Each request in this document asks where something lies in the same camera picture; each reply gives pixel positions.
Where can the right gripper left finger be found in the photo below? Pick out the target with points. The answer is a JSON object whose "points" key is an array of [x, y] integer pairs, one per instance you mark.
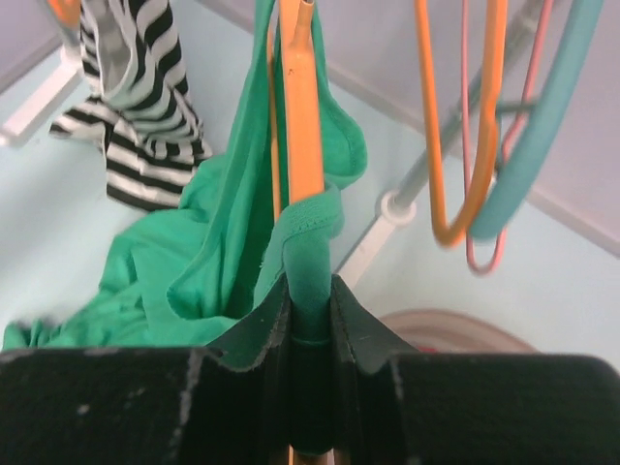
{"points": [[224, 403]]}

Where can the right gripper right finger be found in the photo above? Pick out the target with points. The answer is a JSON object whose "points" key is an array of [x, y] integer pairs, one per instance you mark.
{"points": [[396, 405]]}

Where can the green tank top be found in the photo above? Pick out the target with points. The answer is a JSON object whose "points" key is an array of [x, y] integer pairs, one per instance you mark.
{"points": [[184, 277]]}

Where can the orange hanger front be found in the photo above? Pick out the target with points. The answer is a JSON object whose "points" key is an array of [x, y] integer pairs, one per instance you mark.
{"points": [[298, 181]]}

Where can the black white striped tank top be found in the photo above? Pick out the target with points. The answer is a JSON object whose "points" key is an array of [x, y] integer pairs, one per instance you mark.
{"points": [[139, 113]]}

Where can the orange hanger with striped top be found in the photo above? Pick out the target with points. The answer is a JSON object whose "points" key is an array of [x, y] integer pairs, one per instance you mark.
{"points": [[66, 11]]}

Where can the teal hanger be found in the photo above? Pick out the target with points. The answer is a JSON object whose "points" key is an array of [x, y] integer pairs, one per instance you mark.
{"points": [[519, 173]]}

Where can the brown plastic laundry basket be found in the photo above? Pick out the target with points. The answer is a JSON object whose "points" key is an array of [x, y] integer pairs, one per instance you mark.
{"points": [[444, 331]]}

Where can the metal clothes rack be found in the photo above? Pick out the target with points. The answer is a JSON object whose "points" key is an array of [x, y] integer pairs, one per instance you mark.
{"points": [[397, 208]]}

